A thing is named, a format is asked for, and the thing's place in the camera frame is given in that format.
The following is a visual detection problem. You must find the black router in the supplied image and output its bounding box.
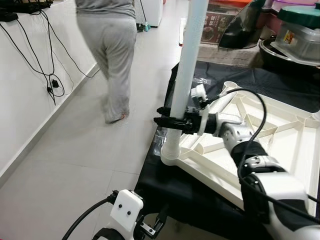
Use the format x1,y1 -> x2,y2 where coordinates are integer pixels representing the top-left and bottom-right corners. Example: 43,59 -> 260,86
0,0 -> 53,22

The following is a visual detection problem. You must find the dark green round lid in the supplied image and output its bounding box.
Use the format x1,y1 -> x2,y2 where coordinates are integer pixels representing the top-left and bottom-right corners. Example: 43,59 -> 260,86
277,5 -> 320,30

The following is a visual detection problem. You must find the crumpled clear tape strip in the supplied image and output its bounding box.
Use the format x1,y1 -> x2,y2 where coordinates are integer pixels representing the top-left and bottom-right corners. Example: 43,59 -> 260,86
194,75 -> 222,88

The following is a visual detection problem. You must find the flat clear tape patch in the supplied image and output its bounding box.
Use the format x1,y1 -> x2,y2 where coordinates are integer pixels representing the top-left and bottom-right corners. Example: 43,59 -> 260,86
155,127 -> 168,151

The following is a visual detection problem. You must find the black adapter cable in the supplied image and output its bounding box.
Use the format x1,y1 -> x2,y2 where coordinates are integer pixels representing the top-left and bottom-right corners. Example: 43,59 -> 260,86
0,15 -> 65,106

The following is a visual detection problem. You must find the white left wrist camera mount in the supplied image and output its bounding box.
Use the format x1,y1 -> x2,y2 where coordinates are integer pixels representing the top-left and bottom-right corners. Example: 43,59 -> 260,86
109,189 -> 145,233

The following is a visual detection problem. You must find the black tablecloth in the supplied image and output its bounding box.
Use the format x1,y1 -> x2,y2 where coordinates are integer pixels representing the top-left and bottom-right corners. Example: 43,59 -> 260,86
135,60 -> 320,240

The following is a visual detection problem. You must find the white plastic table leg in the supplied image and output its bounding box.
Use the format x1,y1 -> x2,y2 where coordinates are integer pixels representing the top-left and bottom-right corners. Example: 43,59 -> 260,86
161,0 -> 210,160

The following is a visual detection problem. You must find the person in grey trousers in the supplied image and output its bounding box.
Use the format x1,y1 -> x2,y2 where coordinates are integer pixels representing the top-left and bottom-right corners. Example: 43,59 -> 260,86
75,0 -> 138,125

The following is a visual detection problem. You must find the long black wall cable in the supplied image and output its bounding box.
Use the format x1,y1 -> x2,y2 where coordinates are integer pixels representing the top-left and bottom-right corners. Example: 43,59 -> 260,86
40,10 -> 101,78

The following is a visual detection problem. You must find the grey clear plastic container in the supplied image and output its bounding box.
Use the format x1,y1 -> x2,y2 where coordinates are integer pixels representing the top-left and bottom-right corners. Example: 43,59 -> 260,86
272,22 -> 320,63

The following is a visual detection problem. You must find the white household appliance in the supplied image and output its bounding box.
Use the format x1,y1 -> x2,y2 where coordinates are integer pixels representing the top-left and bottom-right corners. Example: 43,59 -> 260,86
137,0 -> 163,28

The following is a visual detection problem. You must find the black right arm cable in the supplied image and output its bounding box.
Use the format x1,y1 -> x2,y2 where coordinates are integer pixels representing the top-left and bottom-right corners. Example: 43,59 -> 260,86
204,88 -> 320,223

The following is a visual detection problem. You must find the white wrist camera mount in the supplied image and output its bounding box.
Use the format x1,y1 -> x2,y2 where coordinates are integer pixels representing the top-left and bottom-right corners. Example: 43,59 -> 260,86
109,189 -> 145,233
190,84 -> 211,137

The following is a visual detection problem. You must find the white plastic children table top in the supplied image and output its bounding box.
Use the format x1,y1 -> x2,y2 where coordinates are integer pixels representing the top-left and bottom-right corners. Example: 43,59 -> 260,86
160,81 -> 320,211

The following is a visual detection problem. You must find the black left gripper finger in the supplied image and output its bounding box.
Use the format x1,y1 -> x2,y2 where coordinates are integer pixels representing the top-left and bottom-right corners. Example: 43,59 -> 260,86
152,205 -> 170,230

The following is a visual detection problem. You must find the beige patterned bench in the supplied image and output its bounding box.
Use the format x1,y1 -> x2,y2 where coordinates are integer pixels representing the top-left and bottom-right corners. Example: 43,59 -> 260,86
182,40 -> 263,68

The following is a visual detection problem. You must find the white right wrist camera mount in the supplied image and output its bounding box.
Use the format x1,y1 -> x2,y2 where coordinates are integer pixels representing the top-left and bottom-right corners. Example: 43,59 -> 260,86
190,84 -> 211,137

